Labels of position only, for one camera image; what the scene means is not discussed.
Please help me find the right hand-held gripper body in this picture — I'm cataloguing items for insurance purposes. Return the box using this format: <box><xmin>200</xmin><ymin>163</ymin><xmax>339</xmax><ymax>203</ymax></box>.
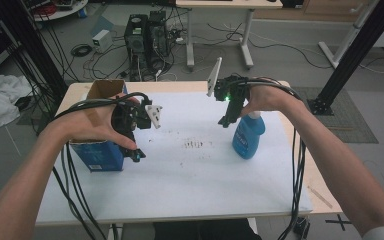
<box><xmin>206</xmin><ymin>56</ymin><xmax>252</xmax><ymax>114</ymax></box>

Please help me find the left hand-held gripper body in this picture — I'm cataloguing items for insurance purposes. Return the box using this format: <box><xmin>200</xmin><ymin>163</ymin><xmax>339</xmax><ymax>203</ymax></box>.
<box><xmin>111</xmin><ymin>97</ymin><xmax>164</xmax><ymax>135</ymax></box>

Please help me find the blue spray bottle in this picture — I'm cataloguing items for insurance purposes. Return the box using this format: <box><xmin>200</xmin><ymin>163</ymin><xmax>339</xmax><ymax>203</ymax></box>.
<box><xmin>231</xmin><ymin>111</ymin><xmax>267</xmax><ymax>160</ymax></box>

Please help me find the person's left hand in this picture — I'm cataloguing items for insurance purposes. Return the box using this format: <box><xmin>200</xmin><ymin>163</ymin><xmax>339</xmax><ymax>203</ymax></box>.
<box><xmin>48</xmin><ymin>93</ymin><xmax>141</xmax><ymax>151</ymax></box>

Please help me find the person's right hand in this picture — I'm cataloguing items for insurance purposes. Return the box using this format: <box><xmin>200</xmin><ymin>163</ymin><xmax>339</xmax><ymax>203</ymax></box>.
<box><xmin>240</xmin><ymin>79</ymin><xmax>306</xmax><ymax>118</ymax></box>

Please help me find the blue cardboard box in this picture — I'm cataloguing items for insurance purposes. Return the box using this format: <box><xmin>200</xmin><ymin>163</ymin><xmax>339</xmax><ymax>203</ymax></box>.
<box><xmin>69</xmin><ymin>79</ymin><xmax>128</xmax><ymax>173</ymax></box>

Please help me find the white table mat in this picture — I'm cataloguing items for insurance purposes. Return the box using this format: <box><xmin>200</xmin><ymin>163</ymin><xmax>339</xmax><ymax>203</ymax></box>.
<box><xmin>35</xmin><ymin>91</ymin><xmax>314</xmax><ymax>224</ymax></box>

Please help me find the white-legged wooden desk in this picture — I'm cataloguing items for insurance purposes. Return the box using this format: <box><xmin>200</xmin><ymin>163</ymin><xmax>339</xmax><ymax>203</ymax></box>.
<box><xmin>174</xmin><ymin>0</ymin><xmax>284</xmax><ymax>72</ymax></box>

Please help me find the black computer tower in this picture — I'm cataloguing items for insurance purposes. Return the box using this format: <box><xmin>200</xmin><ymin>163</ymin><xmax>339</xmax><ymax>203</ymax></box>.
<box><xmin>145</xmin><ymin>10</ymin><xmax>173</xmax><ymax>73</ymax></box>
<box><xmin>123</xmin><ymin>13</ymin><xmax>149</xmax><ymax>82</ymax></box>

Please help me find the small white box device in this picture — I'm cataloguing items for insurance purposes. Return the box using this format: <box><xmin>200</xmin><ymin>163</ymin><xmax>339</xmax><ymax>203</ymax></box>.
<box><xmin>91</xmin><ymin>29</ymin><xmax>114</xmax><ymax>54</ymax></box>

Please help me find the person's dark clothing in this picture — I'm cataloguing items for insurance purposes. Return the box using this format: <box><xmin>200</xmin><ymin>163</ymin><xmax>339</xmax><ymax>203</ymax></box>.
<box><xmin>152</xmin><ymin>217</ymin><xmax>263</xmax><ymax>240</ymax></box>

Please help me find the wooden table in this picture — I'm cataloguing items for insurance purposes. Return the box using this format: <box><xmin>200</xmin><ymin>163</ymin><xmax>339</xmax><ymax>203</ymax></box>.
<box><xmin>34</xmin><ymin>79</ymin><xmax>344</xmax><ymax>228</ymax></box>

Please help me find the grey floor mat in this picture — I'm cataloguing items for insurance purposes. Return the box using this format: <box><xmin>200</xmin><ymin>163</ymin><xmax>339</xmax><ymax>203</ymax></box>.
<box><xmin>291</xmin><ymin>86</ymin><xmax>380</xmax><ymax>145</ymax></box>

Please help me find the round white table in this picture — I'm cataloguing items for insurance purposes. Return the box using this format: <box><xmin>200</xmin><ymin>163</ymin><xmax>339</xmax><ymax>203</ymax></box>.
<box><xmin>23</xmin><ymin>0</ymin><xmax>90</xmax><ymax>22</ymax></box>

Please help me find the white cloth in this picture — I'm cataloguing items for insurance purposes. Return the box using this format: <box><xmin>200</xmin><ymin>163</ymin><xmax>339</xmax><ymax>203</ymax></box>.
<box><xmin>0</xmin><ymin>72</ymin><xmax>34</xmax><ymax>132</ymax></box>

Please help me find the black metal stand with base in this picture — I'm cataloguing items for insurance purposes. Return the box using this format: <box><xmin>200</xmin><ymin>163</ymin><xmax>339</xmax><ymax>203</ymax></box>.
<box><xmin>307</xmin><ymin>0</ymin><xmax>384</xmax><ymax>117</ymax></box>

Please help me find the white metal stand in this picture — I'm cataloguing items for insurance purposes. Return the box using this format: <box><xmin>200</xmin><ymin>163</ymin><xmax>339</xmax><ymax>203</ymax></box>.
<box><xmin>317</xmin><ymin>0</ymin><xmax>384</xmax><ymax>70</ymax></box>

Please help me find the left gripper black cable bundle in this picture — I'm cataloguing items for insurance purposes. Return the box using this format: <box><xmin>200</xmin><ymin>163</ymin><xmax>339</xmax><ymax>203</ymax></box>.
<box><xmin>51</xmin><ymin>91</ymin><xmax>153</xmax><ymax>240</ymax></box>

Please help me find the gripper black cable bundle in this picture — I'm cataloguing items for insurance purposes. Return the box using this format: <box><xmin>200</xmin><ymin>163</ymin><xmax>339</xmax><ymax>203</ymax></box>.
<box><xmin>228</xmin><ymin>75</ymin><xmax>312</xmax><ymax>240</ymax></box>
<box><xmin>51</xmin><ymin>91</ymin><xmax>153</xmax><ymax>240</ymax></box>

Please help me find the coiled black cable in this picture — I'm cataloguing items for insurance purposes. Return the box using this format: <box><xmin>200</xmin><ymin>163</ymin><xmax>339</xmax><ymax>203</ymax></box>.
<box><xmin>70</xmin><ymin>43</ymin><xmax>94</xmax><ymax>58</ymax></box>

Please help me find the right gripper black cable bundle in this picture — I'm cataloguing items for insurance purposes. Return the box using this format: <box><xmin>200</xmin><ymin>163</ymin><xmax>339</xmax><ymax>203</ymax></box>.
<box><xmin>228</xmin><ymin>75</ymin><xmax>312</xmax><ymax>240</ymax></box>

